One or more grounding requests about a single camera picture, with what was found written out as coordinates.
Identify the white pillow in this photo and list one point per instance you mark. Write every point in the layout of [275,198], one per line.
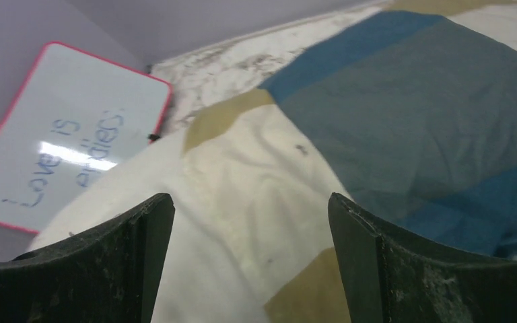
[201,280]

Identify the blue beige checked pillowcase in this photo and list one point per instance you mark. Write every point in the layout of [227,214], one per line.
[410,113]

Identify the black whiteboard clip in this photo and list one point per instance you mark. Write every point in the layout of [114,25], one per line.
[153,137]

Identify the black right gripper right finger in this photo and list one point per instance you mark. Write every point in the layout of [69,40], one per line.
[390,274]

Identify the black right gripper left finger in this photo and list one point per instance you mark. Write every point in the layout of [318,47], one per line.
[108,273]

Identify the pink framed whiteboard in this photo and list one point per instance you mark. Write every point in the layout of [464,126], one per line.
[75,117]

